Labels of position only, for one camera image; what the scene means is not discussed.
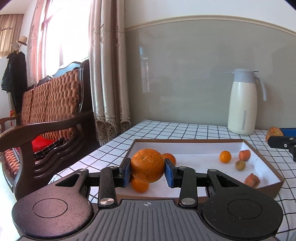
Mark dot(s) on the small orange in tray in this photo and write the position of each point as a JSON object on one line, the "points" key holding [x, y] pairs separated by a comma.
{"points": [[138, 186]]}

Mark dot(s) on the brown-orange rough fruit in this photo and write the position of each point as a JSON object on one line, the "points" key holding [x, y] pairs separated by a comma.
{"points": [[273, 131]]}

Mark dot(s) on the small brown-green round fruit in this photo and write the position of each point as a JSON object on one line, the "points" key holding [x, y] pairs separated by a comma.
{"points": [[240, 165]]}

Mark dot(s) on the cream thermos jug grey lid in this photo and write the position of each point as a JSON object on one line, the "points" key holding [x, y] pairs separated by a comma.
{"points": [[243, 101]]}

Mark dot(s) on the orange carrot chunk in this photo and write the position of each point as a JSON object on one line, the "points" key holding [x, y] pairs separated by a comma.
{"points": [[244, 155]]}

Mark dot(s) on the black hanging jacket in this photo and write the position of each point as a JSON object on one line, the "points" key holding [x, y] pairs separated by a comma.
{"points": [[14, 79]]}

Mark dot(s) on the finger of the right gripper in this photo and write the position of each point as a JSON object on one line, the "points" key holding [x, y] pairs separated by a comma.
{"points": [[289, 132]]}

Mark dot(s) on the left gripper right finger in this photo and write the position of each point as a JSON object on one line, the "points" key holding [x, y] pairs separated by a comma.
{"points": [[195, 187]]}

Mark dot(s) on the dark wooden woven-back bench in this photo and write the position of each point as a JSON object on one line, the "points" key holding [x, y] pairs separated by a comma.
{"points": [[60, 107]]}

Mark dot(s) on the black striped cushion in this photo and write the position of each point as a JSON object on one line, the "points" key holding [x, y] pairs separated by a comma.
{"points": [[42, 154]]}

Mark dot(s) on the smooth small orange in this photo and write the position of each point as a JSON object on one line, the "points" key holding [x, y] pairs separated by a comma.
{"points": [[225, 157]]}

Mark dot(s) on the straw hat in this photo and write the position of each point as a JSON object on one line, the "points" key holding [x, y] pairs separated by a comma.
{"points": [[23, 40]]}

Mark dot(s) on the beige curtain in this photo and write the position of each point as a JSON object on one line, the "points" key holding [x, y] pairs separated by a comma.
{"points": [[108, 76]]}

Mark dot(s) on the checkered white tablecloth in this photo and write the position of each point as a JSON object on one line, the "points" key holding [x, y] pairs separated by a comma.
{"points": [[112, 154]]}

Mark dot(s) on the brown cardboard tray white inside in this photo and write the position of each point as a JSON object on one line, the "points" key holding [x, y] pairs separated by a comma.
{"points": [[202, 155]]}

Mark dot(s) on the red cushion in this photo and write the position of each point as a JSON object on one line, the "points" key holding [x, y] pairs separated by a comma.
{"points": [[40, 143]]}

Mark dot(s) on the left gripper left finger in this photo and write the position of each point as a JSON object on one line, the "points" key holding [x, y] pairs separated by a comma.
{"points": [[107, 180]]}

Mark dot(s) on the large rough orange tangerine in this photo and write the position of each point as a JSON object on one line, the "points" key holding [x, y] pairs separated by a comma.
{"points": [[147, 165]]}

